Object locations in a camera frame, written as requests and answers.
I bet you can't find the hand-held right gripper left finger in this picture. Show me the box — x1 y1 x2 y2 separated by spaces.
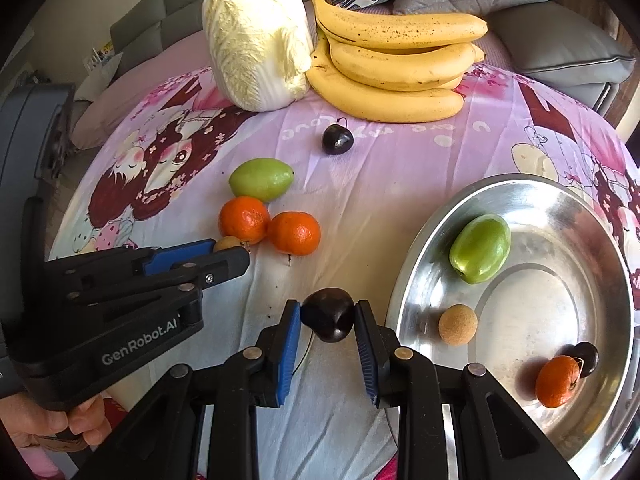
75 299 303 480

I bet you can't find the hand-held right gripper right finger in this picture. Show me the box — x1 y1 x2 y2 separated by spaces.
353 300 581 480

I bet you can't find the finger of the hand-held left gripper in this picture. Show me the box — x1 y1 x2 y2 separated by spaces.
45 239 232 286
67 247 251 311

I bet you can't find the dark red cherry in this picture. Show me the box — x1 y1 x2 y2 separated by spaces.
321 117 355 156
562 341 600 380
301 287 357 344

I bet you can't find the small green jujube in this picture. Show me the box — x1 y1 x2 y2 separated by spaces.
228 158 295 203

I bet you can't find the large green jujube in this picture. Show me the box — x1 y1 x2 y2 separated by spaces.
448 214 512 286

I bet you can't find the mandarin orange with stem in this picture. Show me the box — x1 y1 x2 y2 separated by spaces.
535 355 582 409

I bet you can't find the round metal plate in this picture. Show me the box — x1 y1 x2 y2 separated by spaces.
385 173 637 471

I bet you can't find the person's left hand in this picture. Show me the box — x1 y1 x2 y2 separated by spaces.
0 392 113 456

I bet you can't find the white cushion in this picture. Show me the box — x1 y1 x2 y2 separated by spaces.
75 52 124 103

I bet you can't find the napa cabbage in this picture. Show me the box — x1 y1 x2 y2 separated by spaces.
201 0 315 112

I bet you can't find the yellow banana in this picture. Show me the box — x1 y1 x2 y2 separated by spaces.
440 44 487 92
306 0 489 51
327 35 478 92
305 35 466 124

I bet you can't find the grey sofa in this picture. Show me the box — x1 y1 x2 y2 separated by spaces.
107 0 311 66

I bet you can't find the grey leather cushion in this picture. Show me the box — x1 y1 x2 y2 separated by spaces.
527 72 628 117
487 2 637 83

